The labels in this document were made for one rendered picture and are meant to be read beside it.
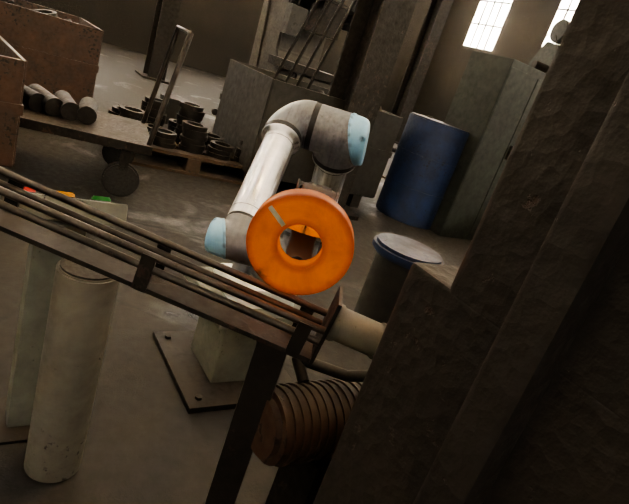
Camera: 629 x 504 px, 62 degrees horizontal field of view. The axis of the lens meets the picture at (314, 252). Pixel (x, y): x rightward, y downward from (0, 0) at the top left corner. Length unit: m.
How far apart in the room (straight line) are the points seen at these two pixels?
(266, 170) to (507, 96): 3.59
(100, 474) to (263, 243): 0.84
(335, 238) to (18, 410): 0.98
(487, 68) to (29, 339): 4.01
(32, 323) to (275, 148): 0.67
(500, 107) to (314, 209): 3.90
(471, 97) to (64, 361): 4.02
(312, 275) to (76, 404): 0.67
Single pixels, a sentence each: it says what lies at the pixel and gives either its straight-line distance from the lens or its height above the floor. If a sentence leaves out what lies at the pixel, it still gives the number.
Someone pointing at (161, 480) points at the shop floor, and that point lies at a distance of 1.44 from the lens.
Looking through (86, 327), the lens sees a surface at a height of 0.41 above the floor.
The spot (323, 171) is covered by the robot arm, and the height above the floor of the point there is 0.78.
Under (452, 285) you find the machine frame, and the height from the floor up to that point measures 0.87.
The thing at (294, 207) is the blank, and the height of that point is 0.83.
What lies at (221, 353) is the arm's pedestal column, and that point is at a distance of 1.66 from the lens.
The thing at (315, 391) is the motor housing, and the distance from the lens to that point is 0.91.
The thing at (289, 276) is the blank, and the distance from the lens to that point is 0.77.
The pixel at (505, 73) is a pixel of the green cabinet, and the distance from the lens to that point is 4.54.
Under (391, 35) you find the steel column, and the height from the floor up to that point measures 1.34.
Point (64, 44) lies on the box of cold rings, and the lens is 4.42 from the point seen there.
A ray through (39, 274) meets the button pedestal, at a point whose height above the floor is 0.43.
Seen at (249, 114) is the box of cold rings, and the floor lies 0.51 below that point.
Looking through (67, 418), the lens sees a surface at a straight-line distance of 1.28.
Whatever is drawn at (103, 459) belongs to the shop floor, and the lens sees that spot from 1.46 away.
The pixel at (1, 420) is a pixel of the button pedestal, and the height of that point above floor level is 0.01.
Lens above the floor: 1.02
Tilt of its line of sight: 19 degrees down
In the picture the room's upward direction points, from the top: 19 degrees clockwise
